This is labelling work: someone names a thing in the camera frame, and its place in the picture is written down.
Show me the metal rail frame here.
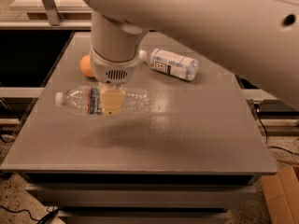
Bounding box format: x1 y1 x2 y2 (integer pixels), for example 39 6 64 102
0 0 91 31

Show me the cardboard box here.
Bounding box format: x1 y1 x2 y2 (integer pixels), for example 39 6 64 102
261 166 299 224

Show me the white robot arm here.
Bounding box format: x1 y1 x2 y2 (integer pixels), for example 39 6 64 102
83 0 299 109

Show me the black floor cable left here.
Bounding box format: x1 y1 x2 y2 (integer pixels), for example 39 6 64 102
0 204 60 224

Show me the black cable right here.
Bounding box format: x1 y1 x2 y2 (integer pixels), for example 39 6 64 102
253 101 299 166

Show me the white labelled bottle lying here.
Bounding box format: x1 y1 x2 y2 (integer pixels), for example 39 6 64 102
139 49 199 81

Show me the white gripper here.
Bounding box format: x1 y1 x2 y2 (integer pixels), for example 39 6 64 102
90 48 139 116

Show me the white shelf behind glass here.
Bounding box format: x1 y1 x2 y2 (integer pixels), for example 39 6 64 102
9 0 92 21

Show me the clear water bottle blue label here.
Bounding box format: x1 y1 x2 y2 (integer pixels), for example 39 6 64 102
55 85 150 116

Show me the orange ball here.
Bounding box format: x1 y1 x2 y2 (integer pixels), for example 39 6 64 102
80 55 93 77

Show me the grey drawer cabinet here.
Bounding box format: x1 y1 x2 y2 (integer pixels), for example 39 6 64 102
22 173 256 224

